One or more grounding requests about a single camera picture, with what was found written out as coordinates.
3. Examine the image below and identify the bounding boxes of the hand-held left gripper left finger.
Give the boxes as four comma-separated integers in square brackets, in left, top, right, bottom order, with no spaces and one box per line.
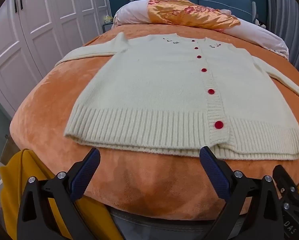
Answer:
[16,147,101,240]

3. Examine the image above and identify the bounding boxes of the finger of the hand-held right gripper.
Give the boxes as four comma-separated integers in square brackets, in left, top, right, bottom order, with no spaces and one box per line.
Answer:
[273,164,299,205]

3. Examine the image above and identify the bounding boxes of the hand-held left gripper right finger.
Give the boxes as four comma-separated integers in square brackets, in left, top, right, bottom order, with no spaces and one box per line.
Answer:
[199,146,285,240]

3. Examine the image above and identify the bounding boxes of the cream knit cardigan red buttons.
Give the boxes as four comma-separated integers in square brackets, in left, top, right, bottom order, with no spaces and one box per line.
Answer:
[55,32,299,161]

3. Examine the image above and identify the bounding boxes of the orange plush blanket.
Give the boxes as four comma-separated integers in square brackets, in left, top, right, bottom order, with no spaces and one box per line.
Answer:
[9,23,299,217]

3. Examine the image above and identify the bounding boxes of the grey bed base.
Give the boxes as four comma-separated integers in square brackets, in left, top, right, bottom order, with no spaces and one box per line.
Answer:
[107,203,240,240]

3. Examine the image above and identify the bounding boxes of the person's yellow clothing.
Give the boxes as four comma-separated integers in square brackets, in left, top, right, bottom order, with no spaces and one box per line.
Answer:
[0,149,125,240]

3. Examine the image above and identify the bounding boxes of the blue nightstand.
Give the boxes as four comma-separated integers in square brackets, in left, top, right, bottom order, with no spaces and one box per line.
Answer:
[101,22,114,34]

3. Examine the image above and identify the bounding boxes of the white panelled wardrobe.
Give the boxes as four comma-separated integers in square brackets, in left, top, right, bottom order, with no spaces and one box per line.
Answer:
[0,0,113,113]

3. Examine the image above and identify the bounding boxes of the grey blue curtain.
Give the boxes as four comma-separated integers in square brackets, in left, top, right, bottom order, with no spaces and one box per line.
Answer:
[267,0,299,78]

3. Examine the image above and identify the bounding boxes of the orange floral satin cloth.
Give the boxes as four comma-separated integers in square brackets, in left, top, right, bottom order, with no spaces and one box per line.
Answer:
[147,0,241,32]

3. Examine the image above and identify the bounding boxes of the white pillow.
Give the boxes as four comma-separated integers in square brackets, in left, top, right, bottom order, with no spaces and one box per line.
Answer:
[114,0,289,60]

